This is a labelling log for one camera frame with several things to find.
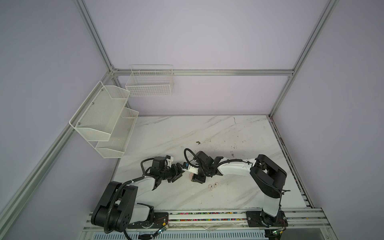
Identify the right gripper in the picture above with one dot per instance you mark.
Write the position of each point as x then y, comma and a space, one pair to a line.
196, 178

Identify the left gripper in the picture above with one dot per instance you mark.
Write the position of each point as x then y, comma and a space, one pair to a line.
174, 172

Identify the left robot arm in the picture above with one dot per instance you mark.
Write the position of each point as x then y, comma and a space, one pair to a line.
118, 208

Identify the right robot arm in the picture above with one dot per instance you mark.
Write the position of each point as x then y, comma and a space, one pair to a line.
269, 177

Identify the lower white mesh shelf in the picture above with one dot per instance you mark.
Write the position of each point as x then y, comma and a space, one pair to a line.
116, 146

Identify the white mesh shelf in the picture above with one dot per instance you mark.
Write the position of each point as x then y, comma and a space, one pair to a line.
97, 117
116, 146

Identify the upper white mesh shelf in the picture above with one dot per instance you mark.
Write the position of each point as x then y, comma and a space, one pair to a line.
97, 117

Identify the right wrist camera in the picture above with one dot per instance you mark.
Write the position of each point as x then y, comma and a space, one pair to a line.
189, 168

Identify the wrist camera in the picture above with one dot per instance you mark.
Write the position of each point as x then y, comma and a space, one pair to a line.
189, 168
168, 161

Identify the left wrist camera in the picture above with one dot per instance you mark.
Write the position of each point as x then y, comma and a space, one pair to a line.
168, 161

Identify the white wire basket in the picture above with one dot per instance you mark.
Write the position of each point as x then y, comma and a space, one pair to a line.
151, 81

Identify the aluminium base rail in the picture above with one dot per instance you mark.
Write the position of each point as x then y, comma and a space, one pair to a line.
297, 224

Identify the aluminium frame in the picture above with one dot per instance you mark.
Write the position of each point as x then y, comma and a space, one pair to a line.
22, 197

